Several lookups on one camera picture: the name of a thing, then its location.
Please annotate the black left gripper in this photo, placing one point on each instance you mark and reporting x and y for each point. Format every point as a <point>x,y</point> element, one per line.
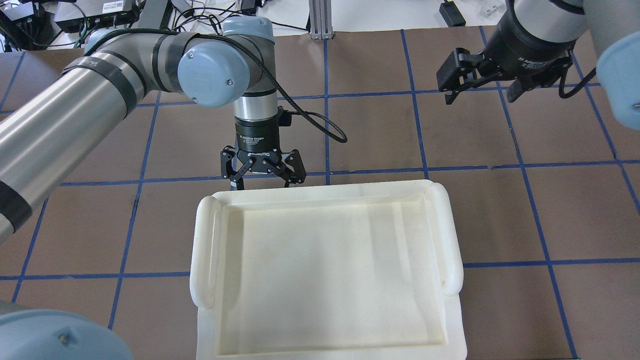
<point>258,137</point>

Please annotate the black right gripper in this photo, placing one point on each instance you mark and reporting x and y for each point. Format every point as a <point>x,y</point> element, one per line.
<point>525,47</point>

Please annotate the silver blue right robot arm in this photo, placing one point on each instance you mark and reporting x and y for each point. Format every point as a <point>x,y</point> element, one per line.
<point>614,28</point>

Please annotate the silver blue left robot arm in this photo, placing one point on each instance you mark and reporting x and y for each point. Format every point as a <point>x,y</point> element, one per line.
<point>43,141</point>

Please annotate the black power adapter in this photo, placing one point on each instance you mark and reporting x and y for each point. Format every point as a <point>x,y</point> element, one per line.
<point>451,14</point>

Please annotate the white plastic tray bin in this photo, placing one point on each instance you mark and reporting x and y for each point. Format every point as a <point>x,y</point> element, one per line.
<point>361,271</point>

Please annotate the aluminium frame post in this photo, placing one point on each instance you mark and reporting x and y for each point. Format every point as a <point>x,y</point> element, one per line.
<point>320,20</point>

